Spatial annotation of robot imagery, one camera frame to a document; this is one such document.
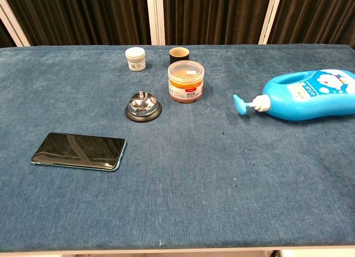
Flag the black smartphone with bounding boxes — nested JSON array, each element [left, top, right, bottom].
[[31, 132, 127, 172]]

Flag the chrome desk bell black base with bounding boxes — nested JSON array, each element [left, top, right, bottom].
[[125, 91, 163, 123]]

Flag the clear plastic jar orange contents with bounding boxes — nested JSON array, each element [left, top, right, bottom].
[[167, 60, 205, 103]]

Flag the blue fabric table cloth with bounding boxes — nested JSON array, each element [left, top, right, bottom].
[[0, 44, 355, 253]]

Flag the black and tan cup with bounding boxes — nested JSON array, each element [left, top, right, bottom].
[[169, 47, 191, 67]]

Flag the small white plastic jar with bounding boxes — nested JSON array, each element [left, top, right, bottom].
[[124, 47, 146, 72]]

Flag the blue pump lotion bottle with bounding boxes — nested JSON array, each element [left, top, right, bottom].
[[232, 69, 355, 122]]

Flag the dark pleated curtain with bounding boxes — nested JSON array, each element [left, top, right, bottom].
[[0, 0, 355, 49]]

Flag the white frame post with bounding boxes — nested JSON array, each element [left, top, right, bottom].
[[146, 0, 166, 46], [0, 0, 31, 48], [258, 0, 283, 45]]

